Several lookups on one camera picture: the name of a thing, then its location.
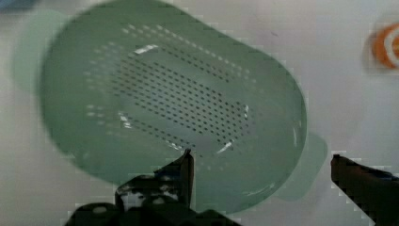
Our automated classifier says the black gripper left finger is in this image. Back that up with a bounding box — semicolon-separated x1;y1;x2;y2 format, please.
115;149;194;211

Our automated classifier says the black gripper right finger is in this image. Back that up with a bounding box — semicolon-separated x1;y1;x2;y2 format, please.
330;154;399;226

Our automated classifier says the green plastic strainer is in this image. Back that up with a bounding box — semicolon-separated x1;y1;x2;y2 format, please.
12;0;327;213

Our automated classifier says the orange toy half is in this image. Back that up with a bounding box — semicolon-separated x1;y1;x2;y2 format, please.
372;24;399;69

